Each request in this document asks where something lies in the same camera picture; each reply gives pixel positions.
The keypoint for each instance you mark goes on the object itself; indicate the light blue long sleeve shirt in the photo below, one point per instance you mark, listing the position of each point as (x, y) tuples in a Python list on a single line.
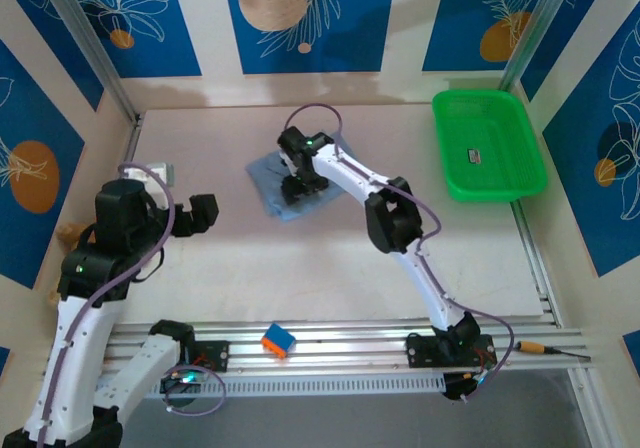
[(272, 195)]

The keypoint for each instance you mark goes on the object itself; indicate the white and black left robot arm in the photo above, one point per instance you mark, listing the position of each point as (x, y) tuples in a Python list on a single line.
[(75, 358)]

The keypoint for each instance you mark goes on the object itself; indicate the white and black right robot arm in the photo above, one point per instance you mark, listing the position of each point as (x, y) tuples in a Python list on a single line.
[(395, 218)]

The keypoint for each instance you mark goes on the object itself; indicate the brown teddy bear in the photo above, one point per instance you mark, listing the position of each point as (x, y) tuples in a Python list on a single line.
[(72, 232)]

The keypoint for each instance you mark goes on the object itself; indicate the blue and orange block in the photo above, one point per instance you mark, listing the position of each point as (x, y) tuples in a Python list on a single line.
[(279, 340)]

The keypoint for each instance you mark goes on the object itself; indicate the black controller board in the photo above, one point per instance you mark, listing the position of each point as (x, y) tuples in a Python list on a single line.
[(182, 380), (457, 385)]

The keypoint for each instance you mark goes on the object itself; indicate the green plastic basket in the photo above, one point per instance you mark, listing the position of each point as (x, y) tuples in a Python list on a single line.
[(515, 168)]

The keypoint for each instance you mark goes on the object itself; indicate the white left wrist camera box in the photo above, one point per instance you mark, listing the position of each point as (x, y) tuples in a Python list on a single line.
[(155, 173)]

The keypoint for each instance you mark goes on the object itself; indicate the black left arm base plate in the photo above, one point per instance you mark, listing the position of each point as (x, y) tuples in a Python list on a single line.
[(215, 355)]

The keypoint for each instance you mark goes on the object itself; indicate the aluminium rail frame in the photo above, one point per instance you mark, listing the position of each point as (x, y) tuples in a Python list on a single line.
[(350, 350)]

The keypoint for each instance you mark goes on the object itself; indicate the aluminium corner post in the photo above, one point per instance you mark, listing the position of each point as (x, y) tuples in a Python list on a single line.
[(95, 53), (535, 23)]

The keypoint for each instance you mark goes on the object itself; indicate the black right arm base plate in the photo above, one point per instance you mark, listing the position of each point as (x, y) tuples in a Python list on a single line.
[(425, 350)]

